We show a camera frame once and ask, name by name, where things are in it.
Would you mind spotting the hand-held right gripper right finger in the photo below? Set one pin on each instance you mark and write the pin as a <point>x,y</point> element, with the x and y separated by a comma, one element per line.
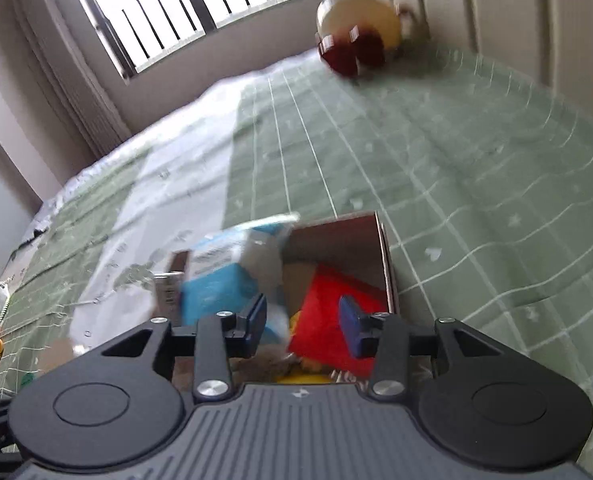
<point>349,327</point>

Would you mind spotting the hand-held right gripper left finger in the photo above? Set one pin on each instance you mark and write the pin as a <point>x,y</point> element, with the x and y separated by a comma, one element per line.
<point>256,325</point>

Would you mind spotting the red soft packet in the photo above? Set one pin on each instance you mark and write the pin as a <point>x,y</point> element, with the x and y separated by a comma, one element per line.
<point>321,310</point>

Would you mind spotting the blue tissue packet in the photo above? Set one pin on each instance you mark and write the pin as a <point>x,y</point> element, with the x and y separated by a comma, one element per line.
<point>216,295</point>

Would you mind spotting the clear plastic bag of packets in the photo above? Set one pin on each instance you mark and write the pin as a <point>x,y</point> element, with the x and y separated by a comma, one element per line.
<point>256,255</point>

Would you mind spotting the cardboard box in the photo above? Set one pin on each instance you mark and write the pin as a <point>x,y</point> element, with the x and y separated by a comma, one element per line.
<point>341,245</point>

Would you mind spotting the green checked bedsheet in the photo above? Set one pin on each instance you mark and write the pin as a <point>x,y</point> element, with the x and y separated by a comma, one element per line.
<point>426,185</point>

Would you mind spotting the cream and dark red plush toy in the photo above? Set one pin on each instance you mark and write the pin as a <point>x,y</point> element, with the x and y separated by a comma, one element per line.
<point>356,25</point>

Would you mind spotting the grey curtain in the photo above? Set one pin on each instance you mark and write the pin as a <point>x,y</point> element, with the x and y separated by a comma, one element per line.
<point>66,75</point>

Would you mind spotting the window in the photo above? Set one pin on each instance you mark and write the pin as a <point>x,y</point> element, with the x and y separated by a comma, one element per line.
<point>186,5</point>

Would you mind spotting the white padded headboard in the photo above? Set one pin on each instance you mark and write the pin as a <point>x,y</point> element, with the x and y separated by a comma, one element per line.
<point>501,5</point>

